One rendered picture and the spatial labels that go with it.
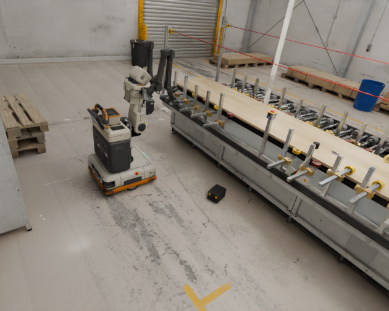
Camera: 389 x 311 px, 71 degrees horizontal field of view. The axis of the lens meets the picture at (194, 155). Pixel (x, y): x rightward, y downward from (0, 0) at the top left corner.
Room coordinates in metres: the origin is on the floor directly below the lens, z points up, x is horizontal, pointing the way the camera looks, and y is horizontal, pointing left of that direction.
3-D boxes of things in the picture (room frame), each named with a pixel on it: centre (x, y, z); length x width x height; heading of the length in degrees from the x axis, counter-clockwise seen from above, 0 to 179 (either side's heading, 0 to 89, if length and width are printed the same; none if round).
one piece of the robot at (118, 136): (2.78, 0.96, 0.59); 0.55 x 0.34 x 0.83; 40
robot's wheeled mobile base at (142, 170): (2.84, 0.89, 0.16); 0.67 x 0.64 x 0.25; 130
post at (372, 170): (1.84, -1.37, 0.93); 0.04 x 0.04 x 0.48; 40
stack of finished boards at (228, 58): (10.77, -1.37, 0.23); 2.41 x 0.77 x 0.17; 132
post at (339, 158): (2.03, -1.20, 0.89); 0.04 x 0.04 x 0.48; 40
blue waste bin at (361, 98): (7.15, -4.24, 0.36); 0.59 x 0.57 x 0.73; 130
